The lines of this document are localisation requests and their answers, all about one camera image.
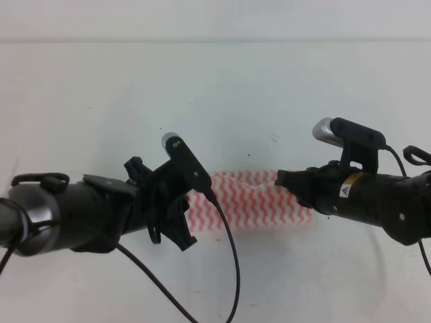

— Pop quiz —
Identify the black left camera cable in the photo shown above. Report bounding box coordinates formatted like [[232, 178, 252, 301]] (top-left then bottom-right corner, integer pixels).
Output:
[[116, 188, 240, 323]]

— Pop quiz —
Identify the black right camera cable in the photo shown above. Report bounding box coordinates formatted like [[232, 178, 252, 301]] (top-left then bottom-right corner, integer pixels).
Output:
[[383, 144, 431, 277]]

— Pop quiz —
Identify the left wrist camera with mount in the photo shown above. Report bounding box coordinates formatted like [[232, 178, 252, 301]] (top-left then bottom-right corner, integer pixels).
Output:
[[162, 132, 212, 199]]

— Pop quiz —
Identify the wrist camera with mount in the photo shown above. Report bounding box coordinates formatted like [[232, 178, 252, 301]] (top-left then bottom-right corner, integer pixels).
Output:
[[162, 132, 212, 199], [312, 117, 387, 174]]

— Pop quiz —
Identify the pink white striped towel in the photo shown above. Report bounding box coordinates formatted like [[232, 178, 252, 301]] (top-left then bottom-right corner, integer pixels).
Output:
[[185, 170, 312, 232]]

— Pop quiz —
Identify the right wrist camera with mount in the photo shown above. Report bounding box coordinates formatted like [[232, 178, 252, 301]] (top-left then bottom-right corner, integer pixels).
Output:
[[312, 117, 387, 174]]

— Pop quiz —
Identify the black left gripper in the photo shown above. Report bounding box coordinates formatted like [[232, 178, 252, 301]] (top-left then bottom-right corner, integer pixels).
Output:
[[124, 156, 197, 252]]

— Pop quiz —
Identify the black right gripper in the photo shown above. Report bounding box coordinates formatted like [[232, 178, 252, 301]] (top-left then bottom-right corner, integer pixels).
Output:
[[275, 160, 350, 215]]

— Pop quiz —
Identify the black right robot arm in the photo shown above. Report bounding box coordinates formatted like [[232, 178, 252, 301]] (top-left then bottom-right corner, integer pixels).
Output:
[[275, 160, 430, 246]]

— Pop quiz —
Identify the black camera cable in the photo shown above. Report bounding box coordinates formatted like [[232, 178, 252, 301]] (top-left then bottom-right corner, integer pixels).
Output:
[[383, 144, 431, 277], [116, 188, 240, 323]]

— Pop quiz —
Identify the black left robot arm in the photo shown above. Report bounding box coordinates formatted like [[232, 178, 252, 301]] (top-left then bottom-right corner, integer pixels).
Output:
[[1, 157, 197, 256]]

